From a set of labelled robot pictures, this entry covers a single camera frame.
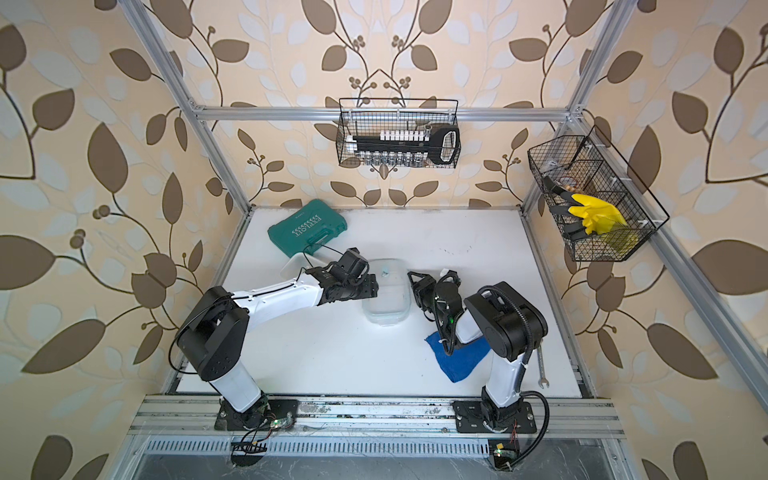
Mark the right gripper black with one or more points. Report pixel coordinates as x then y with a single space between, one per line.
423 287

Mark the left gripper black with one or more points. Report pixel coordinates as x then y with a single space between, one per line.
370 287

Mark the clear lunch box teal seal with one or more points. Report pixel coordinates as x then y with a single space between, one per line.
392 304

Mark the blue cleaning cloth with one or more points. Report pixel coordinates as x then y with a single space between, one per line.
463 361

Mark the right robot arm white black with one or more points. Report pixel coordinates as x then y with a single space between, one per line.
496 319

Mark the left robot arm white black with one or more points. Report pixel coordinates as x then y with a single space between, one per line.
213 335

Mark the small clear lunch box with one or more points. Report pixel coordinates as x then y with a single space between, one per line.
296 265

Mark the green plastic tool case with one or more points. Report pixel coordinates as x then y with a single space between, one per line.
308 229

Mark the black socket set holder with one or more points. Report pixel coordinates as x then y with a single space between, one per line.
426 145

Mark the silver combination wrench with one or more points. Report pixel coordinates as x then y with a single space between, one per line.
543 381

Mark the black pliers in basket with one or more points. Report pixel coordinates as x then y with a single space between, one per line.
566 210

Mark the yellow rubber glove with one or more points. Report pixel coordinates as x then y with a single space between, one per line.
597 216

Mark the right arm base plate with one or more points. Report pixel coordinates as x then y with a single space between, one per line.
483 416

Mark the back black wire basket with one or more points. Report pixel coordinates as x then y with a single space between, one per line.
369 115

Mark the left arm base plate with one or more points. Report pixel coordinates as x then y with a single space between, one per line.
264 414

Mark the side black wire basket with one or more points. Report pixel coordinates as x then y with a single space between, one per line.
588 164

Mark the aluminium front rail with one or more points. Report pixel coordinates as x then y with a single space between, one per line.
588 419

